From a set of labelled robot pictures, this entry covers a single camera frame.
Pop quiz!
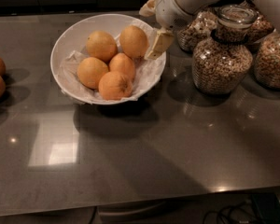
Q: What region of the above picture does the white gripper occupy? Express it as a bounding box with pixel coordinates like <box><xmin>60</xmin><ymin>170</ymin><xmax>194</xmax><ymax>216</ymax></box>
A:
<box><xmin>139</xmin><ymin>0</ymin><xmax>193</xmax><ymax>60</ymax></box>

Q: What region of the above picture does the white bowl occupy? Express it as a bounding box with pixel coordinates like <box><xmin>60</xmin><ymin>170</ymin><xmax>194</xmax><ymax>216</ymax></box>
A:
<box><xmin>49</xmin><ymin>13</ymin><xmax>167</xmax><ymax>105</ymax></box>

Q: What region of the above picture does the orange front in bowl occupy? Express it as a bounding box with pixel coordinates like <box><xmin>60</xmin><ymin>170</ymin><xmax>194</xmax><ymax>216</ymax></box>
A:
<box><xmin>98</xmin><ymin>71</ymin><xmax>133</xmax><ymax>100</ymax></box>

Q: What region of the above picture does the back left glass jar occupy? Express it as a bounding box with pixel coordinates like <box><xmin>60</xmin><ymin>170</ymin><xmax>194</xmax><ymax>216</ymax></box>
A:
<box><xmin>176</xmin><ymin>8</ymin><xmax>217</xmax><ymax>52</ymax></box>

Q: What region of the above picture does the white paper liner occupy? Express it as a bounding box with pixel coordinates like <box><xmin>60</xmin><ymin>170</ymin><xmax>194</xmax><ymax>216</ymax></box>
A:
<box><xmin>59</xmin><ymin>20</ymin><xmax>163</xmax><ymax>105</ymax></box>

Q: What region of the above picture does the front glass cereal jar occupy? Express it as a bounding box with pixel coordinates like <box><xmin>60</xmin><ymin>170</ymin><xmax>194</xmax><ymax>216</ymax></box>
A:
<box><xmin>192</xmin><ymin>5</ymin><xmax>258</xmax><ymax>95</ymax></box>

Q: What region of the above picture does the glass cereal jar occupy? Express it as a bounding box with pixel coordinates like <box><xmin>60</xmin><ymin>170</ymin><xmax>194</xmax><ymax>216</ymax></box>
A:
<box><xmin>254</xmin><ymin>32</ymin><xmax>280</xmax><ymax>90</ymax></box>
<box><xmin>192</xmin><ymin>5</ymin><xmax>258</xmax><ymax>95</ymax></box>

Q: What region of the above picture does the back right glass jar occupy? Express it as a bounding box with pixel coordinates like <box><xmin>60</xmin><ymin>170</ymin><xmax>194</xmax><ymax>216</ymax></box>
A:
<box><xmin>241</xmin><ymin>0</ymin><xmax>274</xmax><ymax>44</ymax></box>

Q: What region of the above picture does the right glass cereal jar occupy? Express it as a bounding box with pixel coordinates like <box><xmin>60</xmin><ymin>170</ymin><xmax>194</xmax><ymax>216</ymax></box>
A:
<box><xmin>254</xmin><ymin>32</ymin><xmax>280</xmax><ymax>90</ymax></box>

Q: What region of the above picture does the black power adapter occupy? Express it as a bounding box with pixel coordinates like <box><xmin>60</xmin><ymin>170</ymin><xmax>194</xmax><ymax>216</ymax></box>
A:
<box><xmin>251</xmin><ymin>193</ymin><xmax>280</xmax><ymax>224</ymax></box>

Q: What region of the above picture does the black cable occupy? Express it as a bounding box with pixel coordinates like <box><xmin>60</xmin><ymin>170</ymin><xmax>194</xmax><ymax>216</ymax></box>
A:
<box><xmin>203</xmin><ymin>201</ymin><xmax>256</xmax><ymax>224</ymax></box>

